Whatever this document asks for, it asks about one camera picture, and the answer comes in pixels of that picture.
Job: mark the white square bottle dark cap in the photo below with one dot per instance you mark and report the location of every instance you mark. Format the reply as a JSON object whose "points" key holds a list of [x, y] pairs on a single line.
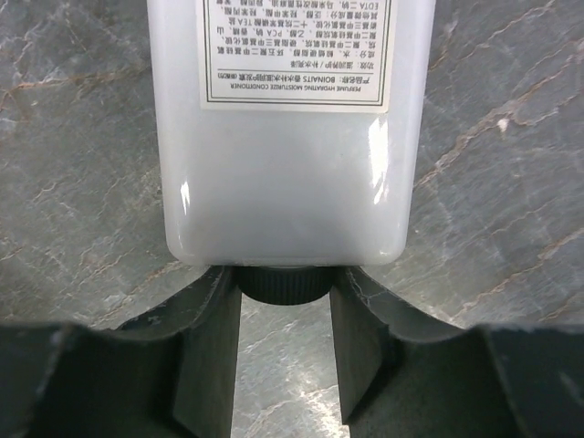
{"points": [[288, 134]]}

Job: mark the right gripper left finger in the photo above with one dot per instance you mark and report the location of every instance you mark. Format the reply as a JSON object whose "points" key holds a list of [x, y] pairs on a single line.
{"points": [[169, 372]]}

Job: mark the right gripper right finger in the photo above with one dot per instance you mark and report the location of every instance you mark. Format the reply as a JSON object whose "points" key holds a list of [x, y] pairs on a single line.
{"points": [[404, 373]]}

